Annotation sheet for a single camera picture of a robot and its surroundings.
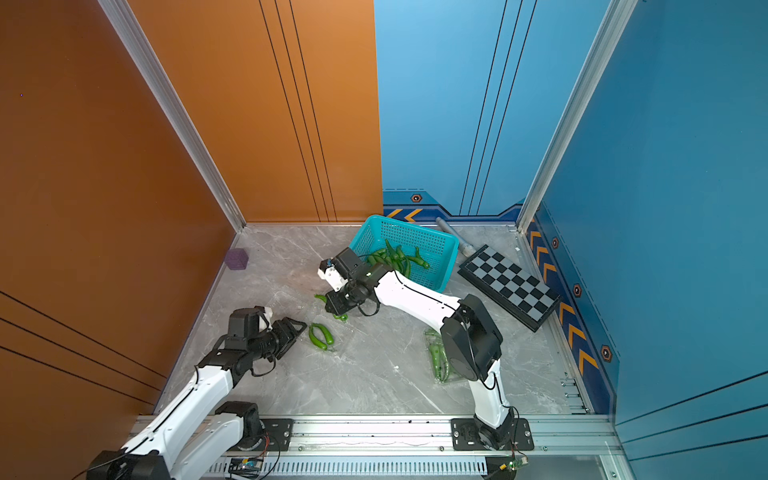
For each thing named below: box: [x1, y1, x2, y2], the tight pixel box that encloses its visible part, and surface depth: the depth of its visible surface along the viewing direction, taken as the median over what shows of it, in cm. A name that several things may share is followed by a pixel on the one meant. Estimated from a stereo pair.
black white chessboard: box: [457, 244, 562, 333], surface depth 101 cm
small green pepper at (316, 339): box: [309, 323, 334, 351], surface depth 91 cm
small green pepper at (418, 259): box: [405, 247, 430, 270], surface depth 110 cm
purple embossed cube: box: [224, 248, 249, 270], surface depth 107 cm
